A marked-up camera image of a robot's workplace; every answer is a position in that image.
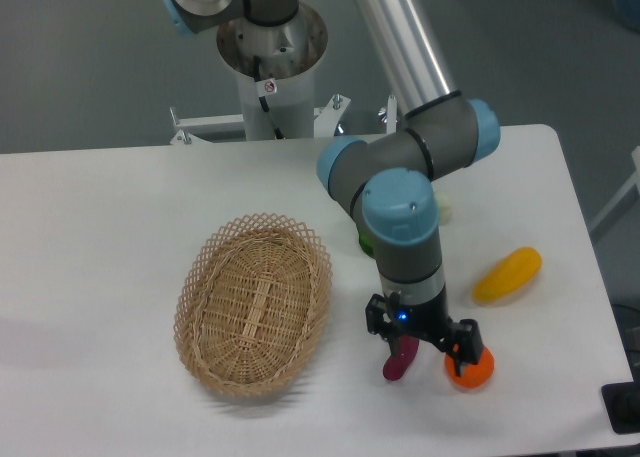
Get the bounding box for woven wicker basket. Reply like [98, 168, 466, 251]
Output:
[173, 213, 332, 398]

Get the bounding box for white metal base frame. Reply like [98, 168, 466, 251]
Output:
[168, 92, 401, 145]

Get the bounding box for black device at edge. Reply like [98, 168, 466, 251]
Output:
[601, 382, 639, 435]

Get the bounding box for black cable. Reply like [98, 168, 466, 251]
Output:
[251, 55, 286, 141]

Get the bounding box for yellow mango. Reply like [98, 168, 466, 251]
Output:
[472, 247, 543, 304]

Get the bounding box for white frame at right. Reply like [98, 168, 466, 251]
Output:
[588, 147, 639, 241]

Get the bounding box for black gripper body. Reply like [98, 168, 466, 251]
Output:
[382, 286, 450, 341]

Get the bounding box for orange tangerine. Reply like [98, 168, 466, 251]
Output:
[444, 347, 495, 389]

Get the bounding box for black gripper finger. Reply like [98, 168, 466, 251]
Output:
[365, 294, 400, 357]
[436, 319, 484, 377]

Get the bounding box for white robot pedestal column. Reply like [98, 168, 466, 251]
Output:
[217, 3, 328, 113]

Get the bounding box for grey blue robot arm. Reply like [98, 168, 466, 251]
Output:
[163, 0, 500, 381]

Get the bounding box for green bok choy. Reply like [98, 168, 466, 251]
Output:
[358, 191, 453, 258]

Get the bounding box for purple sweet potato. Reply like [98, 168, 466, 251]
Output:
[382, 336, 419, 382]

